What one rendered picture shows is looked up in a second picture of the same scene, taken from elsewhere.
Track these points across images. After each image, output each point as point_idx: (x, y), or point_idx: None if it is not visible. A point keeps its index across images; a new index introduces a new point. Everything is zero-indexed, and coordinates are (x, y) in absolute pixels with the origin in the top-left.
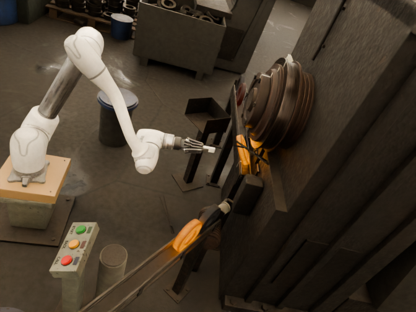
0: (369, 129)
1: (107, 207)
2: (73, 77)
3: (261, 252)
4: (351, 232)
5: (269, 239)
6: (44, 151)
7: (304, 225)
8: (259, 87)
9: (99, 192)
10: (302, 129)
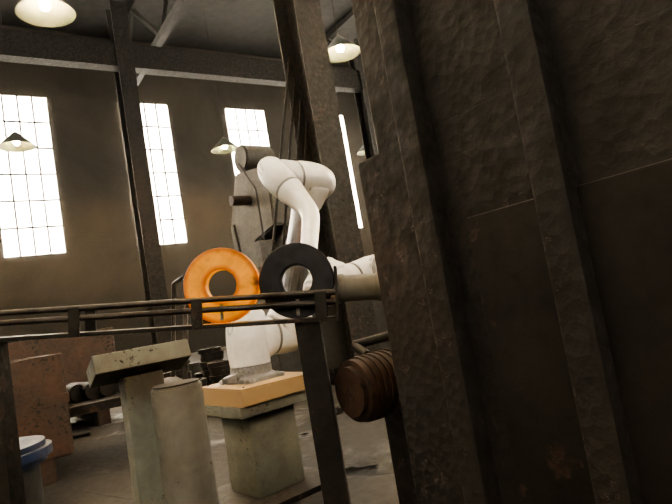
0: None
1: (377, 493)
2: (296, 226)
3: (414, 352)
4: (523, 64)
5: (401, 283)
6: (258, 334)
7: (401, 148)
8: None
9: (387, 477)
10: None
